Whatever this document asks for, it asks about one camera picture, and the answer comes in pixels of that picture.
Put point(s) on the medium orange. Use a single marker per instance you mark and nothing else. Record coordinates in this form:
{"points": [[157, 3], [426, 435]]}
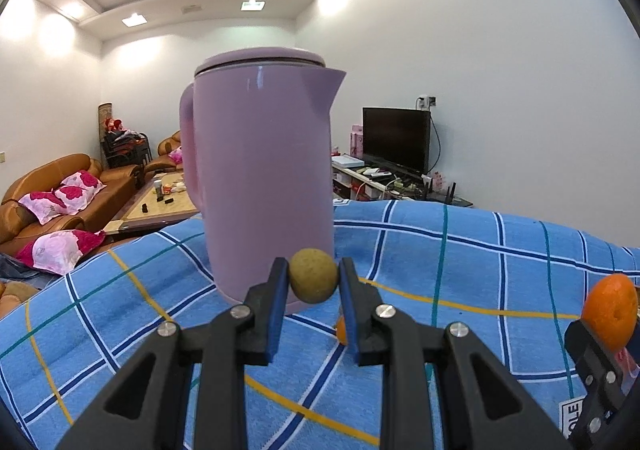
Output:
{"points": [[610, 307]]}

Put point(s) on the small brown leather sofa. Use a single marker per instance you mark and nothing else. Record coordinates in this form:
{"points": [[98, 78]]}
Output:
{"points": [[167, 137]]}

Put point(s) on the small tan longan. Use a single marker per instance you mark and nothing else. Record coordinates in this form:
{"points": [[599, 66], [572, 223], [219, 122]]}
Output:
{"points": [[314, 276]]}

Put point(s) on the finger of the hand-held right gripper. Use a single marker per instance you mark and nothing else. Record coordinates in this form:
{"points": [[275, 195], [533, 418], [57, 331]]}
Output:
{"points": [[595, 370]]}

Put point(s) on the dark chair with clutter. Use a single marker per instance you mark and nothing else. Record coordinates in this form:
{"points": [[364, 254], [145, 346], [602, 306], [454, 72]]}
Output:
{"points": [[122, 139]]}

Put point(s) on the pink gift bag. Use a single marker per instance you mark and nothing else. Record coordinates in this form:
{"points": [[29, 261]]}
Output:
{"points": [[356, 139]]}

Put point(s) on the white television stand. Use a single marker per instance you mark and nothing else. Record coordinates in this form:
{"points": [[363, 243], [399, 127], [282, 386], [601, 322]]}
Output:
{"points": [[360, 185]]}

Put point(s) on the blue denim cloth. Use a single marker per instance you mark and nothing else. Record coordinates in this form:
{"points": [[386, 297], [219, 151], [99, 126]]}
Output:
{"points": [[15, 267]]}

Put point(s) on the large brown leather sofa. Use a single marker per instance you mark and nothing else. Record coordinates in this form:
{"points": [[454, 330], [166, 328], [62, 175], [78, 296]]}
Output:
{"points": [[70, 164]]}

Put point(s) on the white flat box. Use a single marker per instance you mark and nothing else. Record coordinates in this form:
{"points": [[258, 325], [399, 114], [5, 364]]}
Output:
{"points": [[347, 161]]}

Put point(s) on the small dark bottle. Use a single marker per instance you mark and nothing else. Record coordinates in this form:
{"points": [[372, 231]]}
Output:
{"points": [[158, 192]]}

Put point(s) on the wooden coffee table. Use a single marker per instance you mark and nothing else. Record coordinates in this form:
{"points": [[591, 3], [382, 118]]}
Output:
{"points": [[160, 212]]}

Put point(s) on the small orange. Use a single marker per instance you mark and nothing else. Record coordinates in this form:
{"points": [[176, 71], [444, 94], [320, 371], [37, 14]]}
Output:
{"points": [[341, 332]]}

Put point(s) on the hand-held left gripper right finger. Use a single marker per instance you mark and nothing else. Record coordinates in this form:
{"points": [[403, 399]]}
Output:
{"points": [[350, 317]]}

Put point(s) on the blue plaid blanket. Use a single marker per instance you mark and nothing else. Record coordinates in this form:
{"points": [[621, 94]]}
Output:
{"points": [[475, 270]]}

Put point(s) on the square ceiling light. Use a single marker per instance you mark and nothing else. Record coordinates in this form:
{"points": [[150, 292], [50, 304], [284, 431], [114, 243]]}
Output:
{"points": [[134, 20], [253, 5]]}

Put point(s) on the purple electric kettle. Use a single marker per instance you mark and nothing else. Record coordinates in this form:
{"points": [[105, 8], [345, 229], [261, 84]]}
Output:
{"points": [[260, 154]]}

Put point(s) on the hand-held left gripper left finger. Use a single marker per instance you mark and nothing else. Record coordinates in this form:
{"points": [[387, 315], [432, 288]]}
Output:
{"points": [[277, 312]]}

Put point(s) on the white wall outlet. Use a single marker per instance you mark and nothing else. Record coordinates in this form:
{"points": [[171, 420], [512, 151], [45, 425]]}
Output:
{"points": [[426, 102]]}

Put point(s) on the pink floral pillow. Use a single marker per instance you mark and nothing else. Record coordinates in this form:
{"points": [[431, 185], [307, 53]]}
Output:
{"points": [[80, 187], [42, 207], [176, 155], [57, 250]]}

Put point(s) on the black television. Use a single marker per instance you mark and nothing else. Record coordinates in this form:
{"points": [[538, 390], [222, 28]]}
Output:
{"points": [[396, 139]]}

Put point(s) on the black router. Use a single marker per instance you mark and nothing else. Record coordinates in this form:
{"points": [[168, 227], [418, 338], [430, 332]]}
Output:
{"points": [[442, 192]]}

